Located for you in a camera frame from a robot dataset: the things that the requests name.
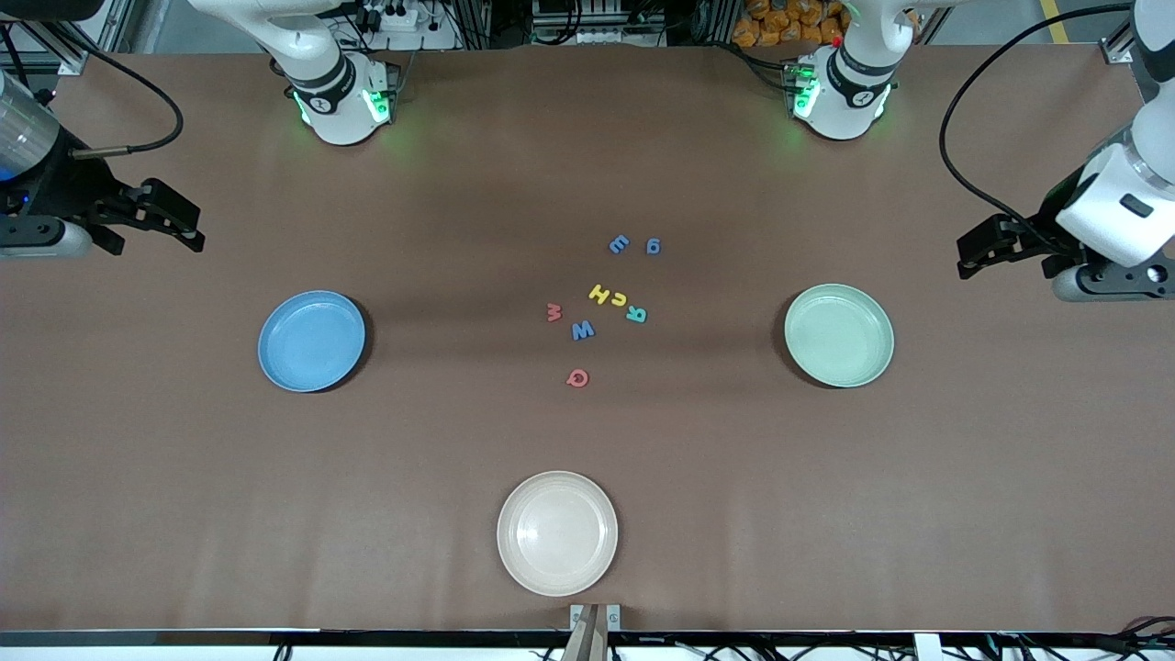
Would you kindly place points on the white power strip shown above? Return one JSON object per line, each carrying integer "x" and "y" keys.
{"x": 395, "y": 20}

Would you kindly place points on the blue foam letter W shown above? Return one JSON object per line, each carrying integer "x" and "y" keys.
{"x": 583, "y": 331}

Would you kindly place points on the brown table cover sheet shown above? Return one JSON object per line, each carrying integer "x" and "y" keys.
{"x": 229, "y": 505}

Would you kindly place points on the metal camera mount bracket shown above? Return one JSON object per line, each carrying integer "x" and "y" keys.
{"x": 587, "y": 638}

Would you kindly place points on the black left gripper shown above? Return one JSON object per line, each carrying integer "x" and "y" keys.
{"x": 1039, "y": 231}

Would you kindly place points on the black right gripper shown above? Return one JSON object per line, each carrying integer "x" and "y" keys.
{"x": 57, "y": 186}

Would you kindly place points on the blue foam letter E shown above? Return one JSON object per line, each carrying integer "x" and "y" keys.
{"x": 620, "y": 244}

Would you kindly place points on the red foam letter Q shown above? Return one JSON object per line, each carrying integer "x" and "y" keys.
{"x": 569, "y": 378}

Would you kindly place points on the black table edge rail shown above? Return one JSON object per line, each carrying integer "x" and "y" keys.
{"x": 413, "y": 638}

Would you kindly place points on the blue plate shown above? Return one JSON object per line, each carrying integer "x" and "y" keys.
{"x": 307, "y": 344}

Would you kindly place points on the grey equipment rack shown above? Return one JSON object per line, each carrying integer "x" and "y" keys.
{"x": 597, "y": 23}

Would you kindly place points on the teal foam letter R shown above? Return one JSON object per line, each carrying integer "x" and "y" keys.
{"x": 635, "y": 314}

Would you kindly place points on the pale green plate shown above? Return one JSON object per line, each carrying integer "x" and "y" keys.
{"x": 840, "y": 335}

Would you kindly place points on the beige plate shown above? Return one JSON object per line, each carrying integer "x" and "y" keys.
{"x": 557, "y": 532}

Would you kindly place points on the orange bag pile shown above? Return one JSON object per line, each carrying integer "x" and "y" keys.
{"x": 762, "y": 32}

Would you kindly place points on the yellow foam letter H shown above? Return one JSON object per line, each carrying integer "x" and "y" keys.
{"x": 599, "y": 294}

